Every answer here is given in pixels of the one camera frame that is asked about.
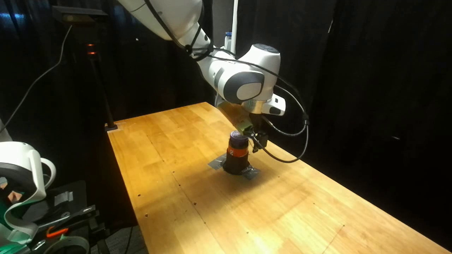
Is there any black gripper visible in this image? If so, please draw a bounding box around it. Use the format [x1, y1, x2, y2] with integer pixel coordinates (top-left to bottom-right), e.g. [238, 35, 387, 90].
[227, 100, 271, 154]

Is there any small silver tray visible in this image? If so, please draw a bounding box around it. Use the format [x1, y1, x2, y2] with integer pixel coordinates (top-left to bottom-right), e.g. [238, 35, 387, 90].
[207, 152, 261, 182]

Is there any white vertical strip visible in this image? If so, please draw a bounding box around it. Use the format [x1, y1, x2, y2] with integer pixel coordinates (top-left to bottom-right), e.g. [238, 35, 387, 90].
[223, 0, 238, 53]

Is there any black flat panel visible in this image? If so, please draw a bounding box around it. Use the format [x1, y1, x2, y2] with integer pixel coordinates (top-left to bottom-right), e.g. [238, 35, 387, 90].
[25, 179, 101, 230]

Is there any grey tape piece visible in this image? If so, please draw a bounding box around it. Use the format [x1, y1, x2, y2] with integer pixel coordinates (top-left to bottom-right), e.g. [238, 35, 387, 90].
[52, 189, 76, 207]

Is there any beige tape roll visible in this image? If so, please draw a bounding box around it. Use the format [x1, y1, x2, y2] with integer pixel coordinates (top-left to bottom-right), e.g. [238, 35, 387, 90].
[52, 233, 91, 254]

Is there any orange black clamp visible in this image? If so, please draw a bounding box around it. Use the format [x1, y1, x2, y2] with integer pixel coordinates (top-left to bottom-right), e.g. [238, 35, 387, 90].
[45, 226, 70, 240]

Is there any white rounded device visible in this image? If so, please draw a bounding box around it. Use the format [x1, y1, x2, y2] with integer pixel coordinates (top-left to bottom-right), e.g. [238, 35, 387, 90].
[0, 140, 58, 238]

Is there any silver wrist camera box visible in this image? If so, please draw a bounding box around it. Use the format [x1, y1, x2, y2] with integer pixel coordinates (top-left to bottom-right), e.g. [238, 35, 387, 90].
[261, 92, 286, 117]

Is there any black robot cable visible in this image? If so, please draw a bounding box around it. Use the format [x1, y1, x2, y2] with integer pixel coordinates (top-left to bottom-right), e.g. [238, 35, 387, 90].
[142, 0, 310, 165]

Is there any black camera tripod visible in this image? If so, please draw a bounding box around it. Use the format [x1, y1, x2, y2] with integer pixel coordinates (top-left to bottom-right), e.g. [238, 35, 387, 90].
[83, 21, 118, 133]

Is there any black stereo camera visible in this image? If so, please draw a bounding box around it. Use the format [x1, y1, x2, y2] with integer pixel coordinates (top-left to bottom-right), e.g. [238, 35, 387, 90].
[50, 4, 108, 25]

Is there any grey camera cable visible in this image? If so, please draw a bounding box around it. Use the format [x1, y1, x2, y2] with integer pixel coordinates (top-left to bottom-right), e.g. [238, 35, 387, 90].
[0, 22, 75, 130]

